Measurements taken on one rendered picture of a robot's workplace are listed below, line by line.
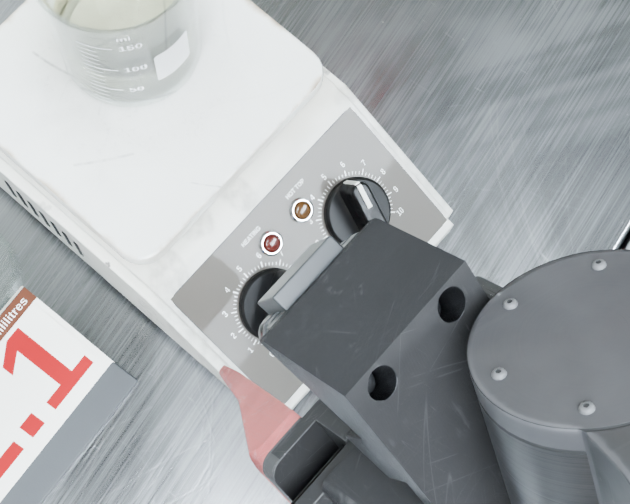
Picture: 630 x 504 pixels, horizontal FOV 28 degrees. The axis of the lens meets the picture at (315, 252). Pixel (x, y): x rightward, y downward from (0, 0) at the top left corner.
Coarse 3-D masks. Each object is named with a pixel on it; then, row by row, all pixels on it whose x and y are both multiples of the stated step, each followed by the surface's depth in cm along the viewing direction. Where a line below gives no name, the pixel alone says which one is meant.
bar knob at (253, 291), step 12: (252, 276) 54; (264, 276) 54; (276, 276) 54; (252, 288) 54; (264, 288) 54; (240, 300) 54; (252, 300) 54; (240, 312) 54; (252, 312) 54; (264, 312) 54; (252, 324) 54
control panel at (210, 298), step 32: (352, 128) 55; (320, 160) 55; (352, 160) 56; (384, 160) 56; (288, 192) 55; (320, 192) 55; (416, 192) 57; (256, 224) 54; (288, 224) 55; (320, 224) 55; (416, 224) 57; (224, 256) 54; (256, 256) 54; (288, 256) 55; (192, 288) 53; (224, 288) 54; (192, 320) 53; (224, 320) 54; (224, 352) 54; (256, 352) 55; (288, 384) 55
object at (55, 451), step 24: (0, 312) 55; (48, 312) 56; (96, 384) 58; (120, 384) 58; (72, 408) 58; (96, 408) 58; (48, 432) 57; (72, 432) 57; (96, 432) 57; (24, 456) 57; (48, 456) 57; (72, 456) 57; (24, 480) 57; (48, 480) 57
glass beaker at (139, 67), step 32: (192, 0) 48; (64, 32) 46; (96, 32) 45; (128, 32) 45; (160, 32) 47; (192, 32) 50; (64, 64) 52; (96, 64) 48; (128, 64) 48; (160, 64) 49; (192, 64) 52; (96, 96) 52; (128, 96) 51; (160, 96) 52
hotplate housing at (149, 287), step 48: (336, 96) 55; (288, 144) 55; (384, 144) 56; (240, 192) 54; (432, 192) 58; (96, 240) 53; (192, 240) 53; (432, 240) 58; (144, 288) 53; (192, 336) 54
